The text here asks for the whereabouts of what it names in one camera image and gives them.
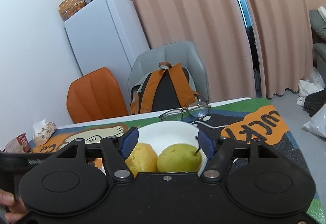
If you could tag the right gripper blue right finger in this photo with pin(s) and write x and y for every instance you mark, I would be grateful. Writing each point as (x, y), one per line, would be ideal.
(219, 155)

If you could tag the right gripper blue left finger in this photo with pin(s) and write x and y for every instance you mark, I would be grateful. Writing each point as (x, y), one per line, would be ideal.
(115, 151)

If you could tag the yellow green pear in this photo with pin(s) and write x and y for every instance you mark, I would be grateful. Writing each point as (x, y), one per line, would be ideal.
(179, 157)

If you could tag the person's left hand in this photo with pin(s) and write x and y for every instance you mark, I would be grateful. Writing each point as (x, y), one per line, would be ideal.
(17, 209)

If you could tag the red snack box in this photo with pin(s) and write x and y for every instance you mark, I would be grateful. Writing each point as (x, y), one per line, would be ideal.
(23, 144)

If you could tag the colourful lucky cat table mat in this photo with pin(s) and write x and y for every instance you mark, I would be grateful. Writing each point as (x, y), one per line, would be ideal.
(241, 119)

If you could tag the white ceramic bowl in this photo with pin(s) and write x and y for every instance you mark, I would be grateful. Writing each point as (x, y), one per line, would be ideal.
(160, 135)

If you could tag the eyeglasses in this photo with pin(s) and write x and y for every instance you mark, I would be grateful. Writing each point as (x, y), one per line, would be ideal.
(195, 111)

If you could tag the patterned tissue box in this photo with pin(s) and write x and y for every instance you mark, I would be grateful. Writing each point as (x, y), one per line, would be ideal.
(43, 131)

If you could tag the orange chair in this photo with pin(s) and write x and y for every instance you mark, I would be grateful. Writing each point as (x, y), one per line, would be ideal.
(95, 96)

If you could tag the orange black backpack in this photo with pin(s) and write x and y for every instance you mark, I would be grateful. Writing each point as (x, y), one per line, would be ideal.
(169, 87)

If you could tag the white plastic bag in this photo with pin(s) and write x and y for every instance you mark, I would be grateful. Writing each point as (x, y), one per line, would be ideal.
(317, 123)

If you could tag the grey chair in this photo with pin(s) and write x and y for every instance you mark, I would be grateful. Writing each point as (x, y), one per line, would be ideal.
(184, 53)

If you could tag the black clothing on floor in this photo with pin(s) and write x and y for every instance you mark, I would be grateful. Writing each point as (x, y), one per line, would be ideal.
(314, 102)

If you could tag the white bag on floor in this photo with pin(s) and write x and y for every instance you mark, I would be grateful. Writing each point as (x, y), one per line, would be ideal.
(313, 84)

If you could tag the white refrigerator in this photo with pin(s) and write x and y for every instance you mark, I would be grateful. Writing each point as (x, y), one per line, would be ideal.
(106, 33)

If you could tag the pink curtain left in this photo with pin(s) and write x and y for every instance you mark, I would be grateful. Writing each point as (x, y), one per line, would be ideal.
(217, 30)

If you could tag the pink curtain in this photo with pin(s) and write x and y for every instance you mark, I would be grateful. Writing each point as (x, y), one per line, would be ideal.
(217, 30)
(285, 44)

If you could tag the wicker basket of oranges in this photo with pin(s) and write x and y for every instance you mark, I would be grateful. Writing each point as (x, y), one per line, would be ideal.
(69, 7)

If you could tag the grey sofa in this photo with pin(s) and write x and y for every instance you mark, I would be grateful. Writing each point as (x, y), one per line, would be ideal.
(318, 35)

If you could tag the pink curtain right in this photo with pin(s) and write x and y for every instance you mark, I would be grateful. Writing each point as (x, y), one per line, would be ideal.
(285, 44)

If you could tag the white pillow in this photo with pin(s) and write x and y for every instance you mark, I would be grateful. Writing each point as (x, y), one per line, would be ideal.
(322, 12)

